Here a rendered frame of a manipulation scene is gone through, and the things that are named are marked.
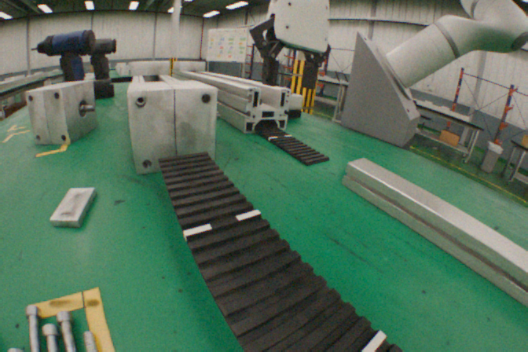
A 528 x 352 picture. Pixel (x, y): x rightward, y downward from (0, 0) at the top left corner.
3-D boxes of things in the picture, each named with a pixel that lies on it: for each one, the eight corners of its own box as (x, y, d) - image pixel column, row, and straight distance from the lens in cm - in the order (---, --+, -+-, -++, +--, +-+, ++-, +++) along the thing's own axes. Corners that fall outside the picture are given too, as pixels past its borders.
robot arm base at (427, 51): (387, 57, 82) (430, 29, 83) (413, 104, 77) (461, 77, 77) (367, 38, 65) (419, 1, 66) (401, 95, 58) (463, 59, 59)
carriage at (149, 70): (169, 84, 65) (169, 60, 64) (131, 86, 64) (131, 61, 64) (163, 79, 80) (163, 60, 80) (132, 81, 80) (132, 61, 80)
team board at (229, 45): (199, 90, 678) (203, 28, 680) (210, 89, 713) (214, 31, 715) (237, 97, 579) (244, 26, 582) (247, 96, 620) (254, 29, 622)
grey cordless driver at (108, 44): (117, 97, 86) (116, 37, 85) (66, 104, 88) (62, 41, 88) (117, 93, 93) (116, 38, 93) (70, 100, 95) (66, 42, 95)
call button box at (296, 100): (301, 118, 58) (304, 95, 57) (272, 119, 51) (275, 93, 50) (283, 111, 63) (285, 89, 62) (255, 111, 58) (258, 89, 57)
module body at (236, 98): (285, 130, 44) (291, 89, 42) (243, 133, 38) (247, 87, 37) (190, 85, 116) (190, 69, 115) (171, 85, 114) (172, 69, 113)
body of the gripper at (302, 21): (294, -34, 32) (284, 42, 29) (341, -9, 39) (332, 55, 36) (263, -21, 38) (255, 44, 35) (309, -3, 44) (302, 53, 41)
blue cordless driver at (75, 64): (90, 114, 62) (86, 27, 61) (31, 120, 72) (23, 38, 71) (100, 108, 68) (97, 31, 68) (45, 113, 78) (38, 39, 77)
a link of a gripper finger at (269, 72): (264, 38, 30) (258, 86, 30) (282, 42, 31) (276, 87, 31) (251, 39, 32) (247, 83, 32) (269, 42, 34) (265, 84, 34)
